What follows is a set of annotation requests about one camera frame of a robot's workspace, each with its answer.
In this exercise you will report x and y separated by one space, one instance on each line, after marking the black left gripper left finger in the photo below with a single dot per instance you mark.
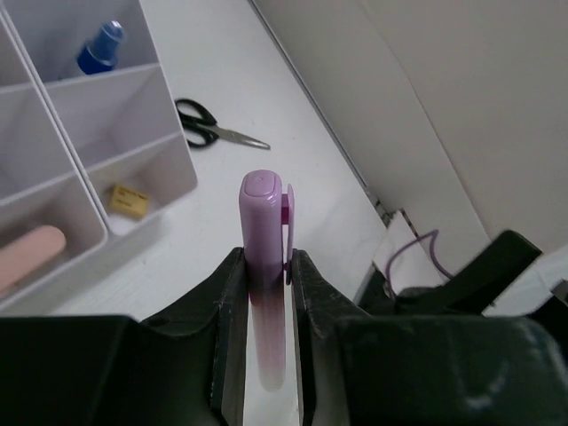
184 365

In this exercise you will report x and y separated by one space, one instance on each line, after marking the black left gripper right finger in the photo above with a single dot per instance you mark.
357 369

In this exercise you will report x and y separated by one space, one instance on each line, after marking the pink highlighter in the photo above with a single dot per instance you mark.
267 225

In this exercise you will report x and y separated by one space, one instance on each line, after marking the tan eraser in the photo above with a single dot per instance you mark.
128 202

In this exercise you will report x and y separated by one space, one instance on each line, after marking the blue-capped glue bottle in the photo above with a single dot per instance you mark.
99 54

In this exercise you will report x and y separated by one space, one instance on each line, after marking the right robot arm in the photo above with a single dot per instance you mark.
470 291

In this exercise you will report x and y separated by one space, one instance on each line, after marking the white six-compartment organizer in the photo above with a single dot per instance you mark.
68 138

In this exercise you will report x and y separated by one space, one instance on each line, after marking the aluminium rail right side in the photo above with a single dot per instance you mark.
383 214

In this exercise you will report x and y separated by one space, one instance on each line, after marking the black-handled scissors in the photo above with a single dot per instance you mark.
196 118

